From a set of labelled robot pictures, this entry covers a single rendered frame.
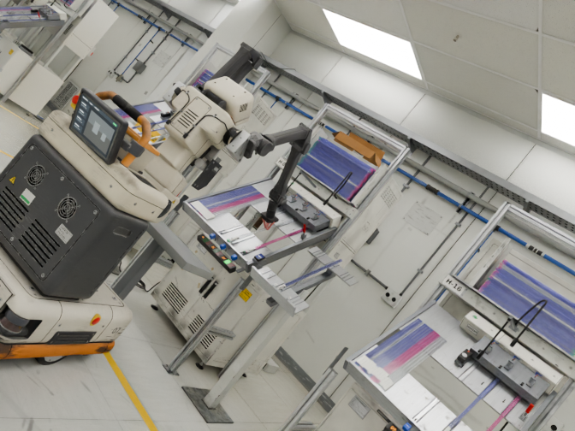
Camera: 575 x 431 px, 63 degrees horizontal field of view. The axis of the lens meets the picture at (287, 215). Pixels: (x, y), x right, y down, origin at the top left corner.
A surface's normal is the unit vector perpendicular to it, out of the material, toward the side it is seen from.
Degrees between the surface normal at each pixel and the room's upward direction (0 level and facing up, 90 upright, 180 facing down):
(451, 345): 44
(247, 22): 90
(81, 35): 90
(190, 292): 90
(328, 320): 90
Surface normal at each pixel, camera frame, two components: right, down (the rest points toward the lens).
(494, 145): -0.44, -0.37
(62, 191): -0.27, -0.24
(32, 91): 0.64, 0.51
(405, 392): 0.15, -0.81
